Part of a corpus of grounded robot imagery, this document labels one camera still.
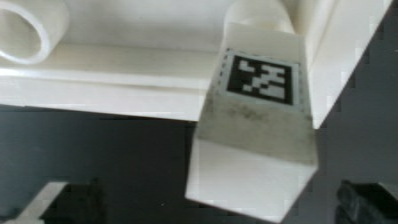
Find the white square table top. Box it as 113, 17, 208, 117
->
0, 0, 394, 121

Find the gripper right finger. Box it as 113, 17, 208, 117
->
334, 180, 398, 224

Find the white table leg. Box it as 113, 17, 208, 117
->
185, 0, 318, 223

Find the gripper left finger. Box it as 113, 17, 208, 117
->
0, 181, 101, 224

